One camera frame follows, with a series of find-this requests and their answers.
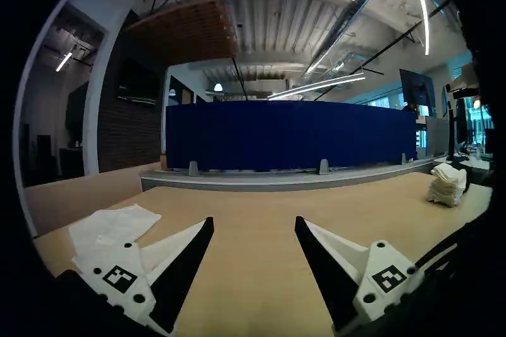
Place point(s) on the stack of white towels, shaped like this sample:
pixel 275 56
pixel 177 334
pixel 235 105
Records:
pixel 446 187

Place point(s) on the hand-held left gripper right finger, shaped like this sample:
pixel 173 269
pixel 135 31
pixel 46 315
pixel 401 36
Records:
pixel 385 277

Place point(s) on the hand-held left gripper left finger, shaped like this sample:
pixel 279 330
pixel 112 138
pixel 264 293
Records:
pixel 130 289

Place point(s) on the blue desk screen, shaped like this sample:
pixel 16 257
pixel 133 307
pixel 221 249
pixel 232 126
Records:
pixel 290 137

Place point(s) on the white towel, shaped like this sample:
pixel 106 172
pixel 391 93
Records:
pixel 112 226

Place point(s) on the black monitor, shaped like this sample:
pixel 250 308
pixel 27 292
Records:
pixel 416 90

